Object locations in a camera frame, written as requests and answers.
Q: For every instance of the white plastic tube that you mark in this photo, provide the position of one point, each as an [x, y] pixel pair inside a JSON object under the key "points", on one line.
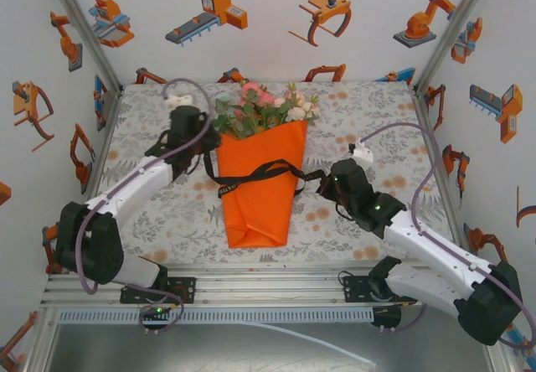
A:
{"points": [[318, 340]]}

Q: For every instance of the fake flower bouquet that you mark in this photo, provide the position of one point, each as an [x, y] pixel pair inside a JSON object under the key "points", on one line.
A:
{"points": [[259, 108]]}

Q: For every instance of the aluminium corner post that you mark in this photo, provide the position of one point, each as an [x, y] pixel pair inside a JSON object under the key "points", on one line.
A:
{"points": [[452, 28], [84, 28]]}

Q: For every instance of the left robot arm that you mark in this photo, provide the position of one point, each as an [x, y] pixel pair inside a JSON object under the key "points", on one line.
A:
{"points": [[125, 192]]}

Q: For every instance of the floral print tablecloth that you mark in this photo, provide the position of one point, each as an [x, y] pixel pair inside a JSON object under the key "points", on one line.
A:
{"points": [[356, 108]]}

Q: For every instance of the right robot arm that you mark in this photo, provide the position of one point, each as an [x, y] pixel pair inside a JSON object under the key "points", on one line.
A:
{"points": [[435, 254]]}

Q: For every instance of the orange wrapping paper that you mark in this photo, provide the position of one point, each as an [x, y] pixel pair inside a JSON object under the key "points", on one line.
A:
{"points": [[259, 179]]}

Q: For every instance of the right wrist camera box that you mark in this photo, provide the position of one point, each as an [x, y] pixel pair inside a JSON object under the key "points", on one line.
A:
{"points": [[362, 151]]}

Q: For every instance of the aluminium frame rail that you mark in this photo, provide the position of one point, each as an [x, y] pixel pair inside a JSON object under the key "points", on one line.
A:
{"points": [[259, 290]]}

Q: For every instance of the black ribbon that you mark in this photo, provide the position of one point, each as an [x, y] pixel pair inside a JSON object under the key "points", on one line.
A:
{"points": [[268, 167]]}

